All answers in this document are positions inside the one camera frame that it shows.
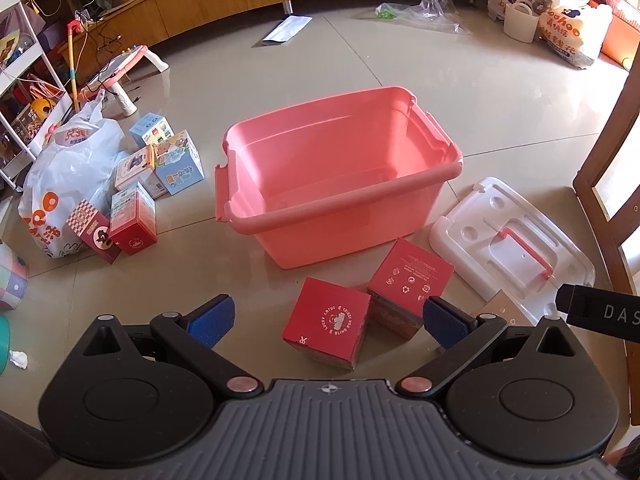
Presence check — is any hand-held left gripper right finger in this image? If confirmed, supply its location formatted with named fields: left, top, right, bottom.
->
left=396, top=296, right=583, bottom=397

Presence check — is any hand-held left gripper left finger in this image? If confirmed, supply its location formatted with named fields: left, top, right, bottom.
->
left=80, top=295, right=266, bottom=403

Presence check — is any red box with white icons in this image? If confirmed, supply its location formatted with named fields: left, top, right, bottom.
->
left=366, top=237, right=456, bottom=342

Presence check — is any white bin lid pink handle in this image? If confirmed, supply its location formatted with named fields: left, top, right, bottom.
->
left=428, top=176, right=596, bottom=326

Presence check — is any red box with round emblem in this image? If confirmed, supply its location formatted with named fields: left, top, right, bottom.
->
left=281, top=277, right=372, bottom=372

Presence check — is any pink plastic storage bin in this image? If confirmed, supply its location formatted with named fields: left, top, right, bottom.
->
left=215, top=86, right=464, bottom=271

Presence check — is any tan cardboard box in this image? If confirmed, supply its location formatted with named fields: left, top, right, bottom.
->
left=470, top=290, right=537, bottom=331

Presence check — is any red box with green top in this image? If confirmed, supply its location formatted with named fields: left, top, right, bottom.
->
left=108, top=182, right=159, bottom=256

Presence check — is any wooden chair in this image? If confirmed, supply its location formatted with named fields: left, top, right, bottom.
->
left=572, top=60, right=640, bottom=311

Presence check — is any red checkered box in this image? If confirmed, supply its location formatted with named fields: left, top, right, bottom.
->
left=66, top=199, right=122, bottom=265

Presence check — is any light blue bear box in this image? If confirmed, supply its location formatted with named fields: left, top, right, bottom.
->
left=152, top=129, right=206, bottom=196

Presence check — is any cream and orange toy box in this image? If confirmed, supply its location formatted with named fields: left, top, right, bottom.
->
left=114, top=144, right=169, bottom=199

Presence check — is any pastel patchwork cushion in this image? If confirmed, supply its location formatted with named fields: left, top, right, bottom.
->
left=0, top=244, right=30, bottom=312

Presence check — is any small blue toy box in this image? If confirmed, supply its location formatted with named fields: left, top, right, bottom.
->
left=129, top=112, right=174, bottom=149

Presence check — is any white plastic bag orange print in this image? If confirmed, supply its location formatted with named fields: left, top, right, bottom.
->
left=18, top=89, right=132, bottom=261

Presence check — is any green round object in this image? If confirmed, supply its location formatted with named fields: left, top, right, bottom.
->
left=0, top=316, right=11, bottom=377

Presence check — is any pink toy table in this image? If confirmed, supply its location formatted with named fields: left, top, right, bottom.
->
left=79, top=45, right=170, bottom=119

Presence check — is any white printed sack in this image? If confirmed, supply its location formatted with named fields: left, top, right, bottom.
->
left=539, top=2, right=614, bottom=69

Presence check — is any white plastic basket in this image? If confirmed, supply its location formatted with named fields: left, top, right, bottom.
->
left=502, top=0, right=544, bottom=44

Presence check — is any white envelope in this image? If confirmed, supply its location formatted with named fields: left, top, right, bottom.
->
left=262, top=14, right=314, bottom=44

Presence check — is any white shelf rack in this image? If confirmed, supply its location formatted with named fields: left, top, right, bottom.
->
left=0, top=0, right=73, bottom=192

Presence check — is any clear plastic bag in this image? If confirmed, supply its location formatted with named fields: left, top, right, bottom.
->
left=375, top=0, right=472, bottom=36

